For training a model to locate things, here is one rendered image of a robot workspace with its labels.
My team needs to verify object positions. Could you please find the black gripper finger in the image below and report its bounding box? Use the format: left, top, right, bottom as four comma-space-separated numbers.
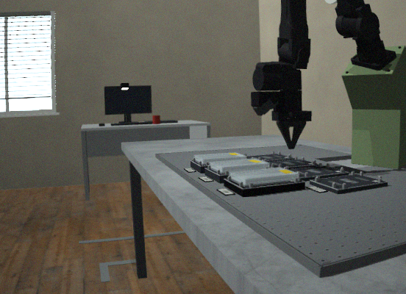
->
281, 121, 306, 149
277, 121, 298, 146

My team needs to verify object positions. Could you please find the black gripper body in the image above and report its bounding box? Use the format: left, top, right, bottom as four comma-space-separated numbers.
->
271, 90, 312, 122

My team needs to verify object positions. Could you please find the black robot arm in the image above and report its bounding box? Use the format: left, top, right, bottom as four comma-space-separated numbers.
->
251, 0, 396, 115

